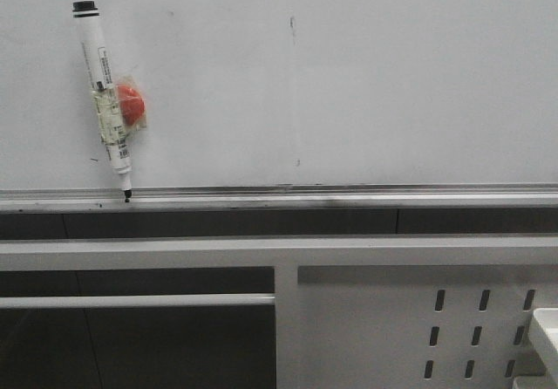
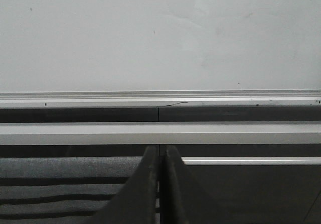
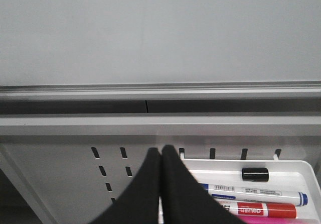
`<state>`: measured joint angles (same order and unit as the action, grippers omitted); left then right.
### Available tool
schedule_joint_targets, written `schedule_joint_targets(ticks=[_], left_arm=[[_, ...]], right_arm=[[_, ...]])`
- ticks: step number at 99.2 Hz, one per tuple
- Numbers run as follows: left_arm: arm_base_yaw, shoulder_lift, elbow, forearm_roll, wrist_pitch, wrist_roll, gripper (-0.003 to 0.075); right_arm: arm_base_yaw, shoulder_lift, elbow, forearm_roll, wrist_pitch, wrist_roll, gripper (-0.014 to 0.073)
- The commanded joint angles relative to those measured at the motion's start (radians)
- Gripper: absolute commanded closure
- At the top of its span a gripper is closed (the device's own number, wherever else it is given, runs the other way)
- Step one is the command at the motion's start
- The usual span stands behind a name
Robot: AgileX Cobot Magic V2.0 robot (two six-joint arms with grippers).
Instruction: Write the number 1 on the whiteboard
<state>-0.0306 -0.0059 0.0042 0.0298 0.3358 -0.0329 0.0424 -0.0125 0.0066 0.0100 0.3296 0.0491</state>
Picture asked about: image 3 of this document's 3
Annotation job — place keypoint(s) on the white metal pegboard stand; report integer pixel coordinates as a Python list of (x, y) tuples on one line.
[(69, 169)]

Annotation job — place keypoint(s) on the white plastic marker tray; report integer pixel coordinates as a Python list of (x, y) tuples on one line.
[(285, 175)]

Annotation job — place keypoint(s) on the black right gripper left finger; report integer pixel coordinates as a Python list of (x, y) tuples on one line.
[(139, 203)]

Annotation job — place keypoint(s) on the red whiteboard marker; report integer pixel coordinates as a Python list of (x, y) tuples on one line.
[(260, 209)]

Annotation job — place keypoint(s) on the white whiteboard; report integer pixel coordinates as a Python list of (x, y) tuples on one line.
[(159, 49)]

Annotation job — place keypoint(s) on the blue whiteboard marker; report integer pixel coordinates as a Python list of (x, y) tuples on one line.
[(255, 194)]

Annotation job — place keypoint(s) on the pink marker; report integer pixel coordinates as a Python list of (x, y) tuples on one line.
[(275, 220)]

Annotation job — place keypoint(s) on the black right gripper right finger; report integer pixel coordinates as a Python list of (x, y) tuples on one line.
[(184, 200)]

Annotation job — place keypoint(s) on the black marker cap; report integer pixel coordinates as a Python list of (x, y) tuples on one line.
[(255, 174)]

